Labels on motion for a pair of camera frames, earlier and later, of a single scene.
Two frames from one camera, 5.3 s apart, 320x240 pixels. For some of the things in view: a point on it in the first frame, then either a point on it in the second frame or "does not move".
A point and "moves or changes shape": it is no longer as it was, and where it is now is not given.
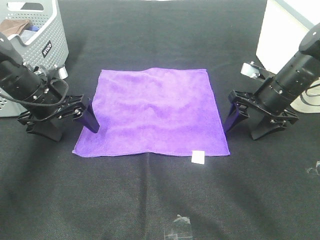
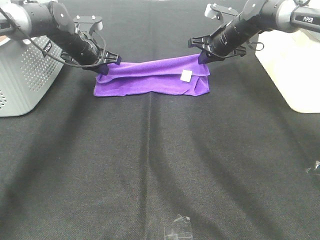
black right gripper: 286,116 → 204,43
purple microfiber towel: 151,110 moves or changes shape
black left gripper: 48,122 → 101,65
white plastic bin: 284,23 does not move
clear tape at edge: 315,171 does not move
